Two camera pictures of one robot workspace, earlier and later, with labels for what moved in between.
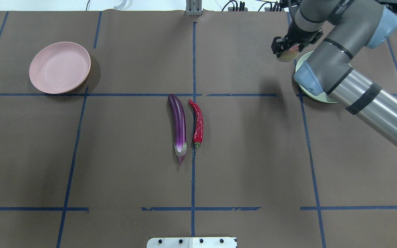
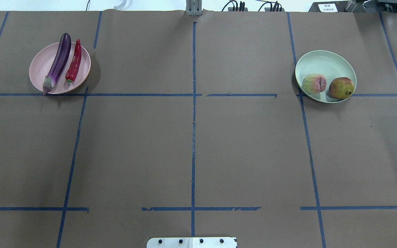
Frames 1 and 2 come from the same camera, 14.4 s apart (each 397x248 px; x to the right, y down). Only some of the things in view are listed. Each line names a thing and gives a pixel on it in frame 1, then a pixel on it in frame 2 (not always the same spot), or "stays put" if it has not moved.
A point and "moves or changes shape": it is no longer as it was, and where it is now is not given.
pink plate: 59,68 stays put
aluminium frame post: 193,8 stays put
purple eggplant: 177,109 to 59,65
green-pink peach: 289,54 moves or changes shape
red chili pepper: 198,131 to 73,67
